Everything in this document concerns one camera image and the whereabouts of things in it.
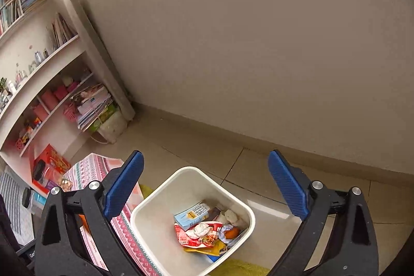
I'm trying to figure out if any stack of books and papers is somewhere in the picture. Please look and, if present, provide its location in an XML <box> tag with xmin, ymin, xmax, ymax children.
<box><xmin>71</xmin><ymin>84</ymin><xmax>114</xmax><ymax>131</ymax></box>

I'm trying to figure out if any white bookshelf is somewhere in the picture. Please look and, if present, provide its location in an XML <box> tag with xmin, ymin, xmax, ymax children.
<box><xmin>0</xmin><ymin>0</ymin><xmax>98</xmax><ymax>180</ymax></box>

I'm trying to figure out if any striped grey blanket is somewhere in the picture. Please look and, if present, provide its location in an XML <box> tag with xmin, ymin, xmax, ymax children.
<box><xmin>0</xmin><ymin>171</ymin><xmax>34</xmax><ymax>244</ymax></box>

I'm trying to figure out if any patterned pink tablecloth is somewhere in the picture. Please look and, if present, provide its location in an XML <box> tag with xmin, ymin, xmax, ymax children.
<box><xmin>61</xmin><ymin>152</ymin><xmax>162</xmax><ymax>276</ymax></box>

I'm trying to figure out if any white cable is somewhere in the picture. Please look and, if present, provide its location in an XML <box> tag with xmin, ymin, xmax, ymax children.
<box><xmin>91</xmin><ymin>130</ymin><xmax>115</xmax><ymax>145</ymax></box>

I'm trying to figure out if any red cardboard box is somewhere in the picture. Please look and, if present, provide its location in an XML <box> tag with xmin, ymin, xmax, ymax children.
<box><xmin>31</xmin><ymin>143</ymin><xmax>72</xmax><ymax>196</ymax></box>

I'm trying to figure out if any pink hanging basket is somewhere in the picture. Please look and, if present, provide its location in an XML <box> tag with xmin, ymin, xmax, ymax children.
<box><xmin>63</xmin><ymin>103</ymin><xmax>78</xmax><ymax>121</ymax></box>

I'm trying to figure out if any white plastic trash bin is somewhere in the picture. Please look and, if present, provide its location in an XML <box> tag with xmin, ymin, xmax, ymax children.
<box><xmin>130</xmin><ymin>166</ymin><xmax>256</xmax><ymax>276</ymax></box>

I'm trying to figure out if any white tissue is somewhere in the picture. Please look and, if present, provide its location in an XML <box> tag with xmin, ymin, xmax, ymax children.
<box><xmin>186</xmin><ymin>221</ymin><xmax>214</xmax><ymax>239</ymax></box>

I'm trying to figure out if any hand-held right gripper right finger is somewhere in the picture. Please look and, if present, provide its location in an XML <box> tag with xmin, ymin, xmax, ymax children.
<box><xmin>267</xmin><ymin>149</ymin><xmax>380</xmax><ymax>276</ymax></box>

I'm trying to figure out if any row of thin books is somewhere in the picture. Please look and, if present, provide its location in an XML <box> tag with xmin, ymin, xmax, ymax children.
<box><xmin>48</xmin><ymin>12</ymin><xmax>78</xmax><ymax>48</ymax></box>

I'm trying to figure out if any clear jar with purple label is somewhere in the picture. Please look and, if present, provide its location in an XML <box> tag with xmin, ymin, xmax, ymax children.
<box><xmin>33</xmin><ymin>160</ymin><xmax>73</xmax><ymax>192</ymax></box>

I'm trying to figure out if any light blue milk carton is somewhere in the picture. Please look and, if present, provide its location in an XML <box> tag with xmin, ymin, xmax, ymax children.
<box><xmin>174</xmin><ymin>202</ymin><xmax>211</xmax><ymax>231</ymax></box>

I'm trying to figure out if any clear jar with blue label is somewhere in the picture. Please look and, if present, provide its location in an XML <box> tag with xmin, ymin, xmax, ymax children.
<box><xmin>21</xmin><ymin>188</ymin><xmax>49</xmax><ymax>215</ymax></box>

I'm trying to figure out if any red snack packet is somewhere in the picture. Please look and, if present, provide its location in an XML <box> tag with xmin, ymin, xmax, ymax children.
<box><xmin>175</xmin><ymin>220</ymin><xmax>227</xmax><ymax>247</ymax></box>

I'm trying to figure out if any green cardboard box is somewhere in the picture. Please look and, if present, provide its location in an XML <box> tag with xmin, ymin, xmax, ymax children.
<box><xmin>89</xmin><ymin>105</ymin><xmax>119</xmax><ymax>132</ymax></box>

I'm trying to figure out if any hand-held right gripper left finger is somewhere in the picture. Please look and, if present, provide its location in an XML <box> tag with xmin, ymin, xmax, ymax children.
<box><xmin>34</xmin><ymin>150</ymin><xmax>152</xmax><ymax>276</ymax></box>

